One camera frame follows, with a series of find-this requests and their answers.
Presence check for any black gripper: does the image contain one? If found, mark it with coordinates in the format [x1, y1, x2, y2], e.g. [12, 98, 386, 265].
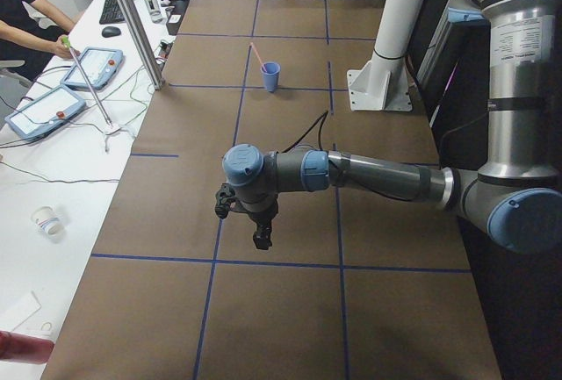
[241, 197, 278, 250]

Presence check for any blue ribbed cup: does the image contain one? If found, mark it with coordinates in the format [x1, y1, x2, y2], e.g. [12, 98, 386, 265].
[261, 61, 281, 93]

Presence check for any pink chopstick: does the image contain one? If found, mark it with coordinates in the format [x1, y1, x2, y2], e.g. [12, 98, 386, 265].
[249, 42, 267, 72]

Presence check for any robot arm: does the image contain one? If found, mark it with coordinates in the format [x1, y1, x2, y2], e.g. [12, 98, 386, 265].
[215, 0, 561, 254]

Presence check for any white paper cup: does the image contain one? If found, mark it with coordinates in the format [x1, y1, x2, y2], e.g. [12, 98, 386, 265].
[31, 206, 64, 241]

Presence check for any white mounting pillar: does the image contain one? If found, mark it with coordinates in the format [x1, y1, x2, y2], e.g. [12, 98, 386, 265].
[347, 0, 423, 111]

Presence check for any far teach pendant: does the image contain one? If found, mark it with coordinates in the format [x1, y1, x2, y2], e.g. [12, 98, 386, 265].
[61, 47, 124, 90]

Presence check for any teach pendant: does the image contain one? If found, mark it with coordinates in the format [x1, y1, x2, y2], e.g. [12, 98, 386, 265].
[4, 85, 86, 140]
[61, 47, 124, 90]

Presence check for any black computer mouse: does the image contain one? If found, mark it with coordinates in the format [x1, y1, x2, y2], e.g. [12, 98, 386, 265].
[101, 25, 121, 38]

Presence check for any near teach pendant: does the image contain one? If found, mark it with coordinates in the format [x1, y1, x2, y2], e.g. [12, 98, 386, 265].
[4, 85, 86, 140]

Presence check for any black keyboard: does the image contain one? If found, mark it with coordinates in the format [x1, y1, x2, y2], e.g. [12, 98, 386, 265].
[99, 0, 125, 25]

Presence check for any red bottle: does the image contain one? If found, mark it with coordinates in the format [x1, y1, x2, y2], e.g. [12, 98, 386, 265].
[1, 331, 54, 364]

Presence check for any metal reacher stick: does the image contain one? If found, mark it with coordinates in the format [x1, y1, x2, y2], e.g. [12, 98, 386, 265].
[61, 35, 122, 135]

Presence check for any person in black shirt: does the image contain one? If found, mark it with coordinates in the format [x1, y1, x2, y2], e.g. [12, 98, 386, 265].
[1, 0, 76, 81]

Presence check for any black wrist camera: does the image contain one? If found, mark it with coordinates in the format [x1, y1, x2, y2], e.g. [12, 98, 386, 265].
[214, 183, 244, 219]

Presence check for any aluminium frame post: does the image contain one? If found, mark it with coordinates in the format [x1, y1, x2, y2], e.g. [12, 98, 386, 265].
[117, 0, 164, 90]

